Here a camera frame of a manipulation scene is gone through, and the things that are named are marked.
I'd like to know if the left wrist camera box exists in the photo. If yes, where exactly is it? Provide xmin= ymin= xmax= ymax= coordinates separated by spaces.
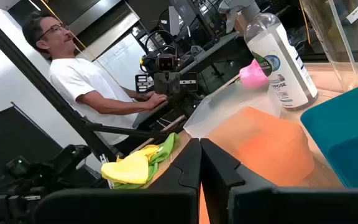
xmin=157 ymin=54 xmax=177 ymax=72

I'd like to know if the green microfiber towel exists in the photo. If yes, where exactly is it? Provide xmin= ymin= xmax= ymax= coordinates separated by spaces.
xmin=113 ymin=133 xmax=180 ymax=190

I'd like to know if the yellow microfiber towel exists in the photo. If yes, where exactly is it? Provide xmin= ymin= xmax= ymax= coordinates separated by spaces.
xmin=101 ymin=144 xmax=160 ymax=185

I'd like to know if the whiteboard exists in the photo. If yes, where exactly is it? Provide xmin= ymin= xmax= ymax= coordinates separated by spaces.
xmin=94 ymin=32 xmax=145 ymax=91

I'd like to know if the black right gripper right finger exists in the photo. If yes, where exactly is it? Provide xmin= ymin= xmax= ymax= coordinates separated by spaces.
xmin=200 ymin=138 xmax=358 ymax=224

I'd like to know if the person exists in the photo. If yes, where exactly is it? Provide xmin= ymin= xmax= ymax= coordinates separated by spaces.
xmin=22 ymin=11 xmax=169 ymax=147

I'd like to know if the grey background desk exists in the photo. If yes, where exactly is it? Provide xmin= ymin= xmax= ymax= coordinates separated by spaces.
xmin=132 ymin=30 xmax=242 ymax=128

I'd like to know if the clear plastic basket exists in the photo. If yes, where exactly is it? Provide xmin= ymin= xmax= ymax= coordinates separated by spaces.
xmin=183 ymin=77 xmax=282 ymax=139

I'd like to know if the pink microfiber towel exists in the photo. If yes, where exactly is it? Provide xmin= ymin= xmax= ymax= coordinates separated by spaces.
xmin=239 ymin=58 xmax=270 ymax=90

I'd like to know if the blue plastic basket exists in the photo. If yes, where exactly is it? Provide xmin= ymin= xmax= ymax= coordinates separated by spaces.
xmin=300 ymin=79 xmax=358 ymax=189

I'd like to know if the black metal frame post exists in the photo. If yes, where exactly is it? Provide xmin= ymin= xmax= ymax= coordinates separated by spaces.
xmin=0 ymin=7 xmax=170 ymax=161

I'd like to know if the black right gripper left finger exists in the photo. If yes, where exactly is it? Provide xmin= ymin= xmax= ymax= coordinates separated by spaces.
xmin=31 ymin=138 xmax=203 ymax=224

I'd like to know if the yellow cable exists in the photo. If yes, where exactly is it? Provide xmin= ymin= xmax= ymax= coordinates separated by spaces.
xmin=40 ymin=0 xmax=99 ymax=63

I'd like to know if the orange plastic basket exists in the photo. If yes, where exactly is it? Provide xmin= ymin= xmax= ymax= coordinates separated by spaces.
xmin=199 ymin=106 xmax=316 ymax=224

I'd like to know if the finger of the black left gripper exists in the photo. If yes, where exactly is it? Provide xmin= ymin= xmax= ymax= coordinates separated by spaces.
xmin=179 ymin=72 xmax=198 ymax=93
xmin=134 ymin=73 xmax=155 ymax=94

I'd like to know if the black panel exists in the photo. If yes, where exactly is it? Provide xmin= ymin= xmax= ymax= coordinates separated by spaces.
xmin=0 ymin=105 xmax=63 ymax=187

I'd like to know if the clear spray bottle yellowish liquid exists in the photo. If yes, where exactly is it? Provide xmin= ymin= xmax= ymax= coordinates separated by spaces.
xmin=300 ymin=0 xmax=358 ymax=93

